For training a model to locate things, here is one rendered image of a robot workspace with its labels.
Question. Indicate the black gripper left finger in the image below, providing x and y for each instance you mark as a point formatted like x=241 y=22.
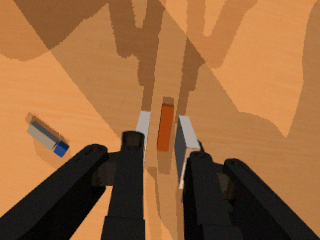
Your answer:
x=57 y=206

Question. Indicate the orange rod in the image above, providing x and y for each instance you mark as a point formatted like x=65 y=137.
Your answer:
x=165 y=127

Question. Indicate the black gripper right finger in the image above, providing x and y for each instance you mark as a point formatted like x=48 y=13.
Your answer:
x=259 y=212

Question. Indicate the grey rod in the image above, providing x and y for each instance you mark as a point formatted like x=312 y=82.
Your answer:
x=42 y=135

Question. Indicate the small blue cube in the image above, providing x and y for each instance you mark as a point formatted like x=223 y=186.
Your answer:
x=61 y=149

